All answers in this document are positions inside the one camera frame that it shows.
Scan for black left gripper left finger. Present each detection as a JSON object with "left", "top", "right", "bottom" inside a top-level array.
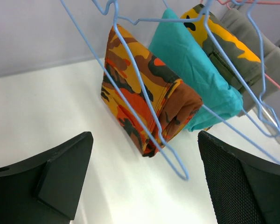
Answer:
[{"left": 0, "top": 132, "right": 93, "bottom": 224}]

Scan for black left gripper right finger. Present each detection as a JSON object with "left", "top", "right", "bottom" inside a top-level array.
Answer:
[{"left": 198, "top": 131, "right": 280, "bottom": 224}]

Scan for blue wire hanger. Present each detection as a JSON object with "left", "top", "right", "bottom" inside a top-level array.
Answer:
[
  {"left": 197, "top": 0, "right": 280, "bottom": 138},
  {"left": 59, "top": 0, "right": 189, "bottom": 181},
  {"left": 91, "top": 0, "right": 280, "bottom": 168}
]

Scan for orange camouflage trousers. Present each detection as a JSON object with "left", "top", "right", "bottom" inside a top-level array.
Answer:
[{"left": 101, "top": 25, "right": 203, "bottom": 157}]

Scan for grey trousers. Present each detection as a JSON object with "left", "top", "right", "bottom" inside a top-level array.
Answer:
[{"left": 221, "top": 8, "right": 280, "bottom": 112}]

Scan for yellow camouflage trousers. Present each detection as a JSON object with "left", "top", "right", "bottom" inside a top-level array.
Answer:
[{"left": 184, "top": 13, "right": 262, "bottom": 94}]

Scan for teal trousers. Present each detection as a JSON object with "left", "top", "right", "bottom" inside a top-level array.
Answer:
[{"left": 148, "top": 22, "right": 243, "bottom": 132}]

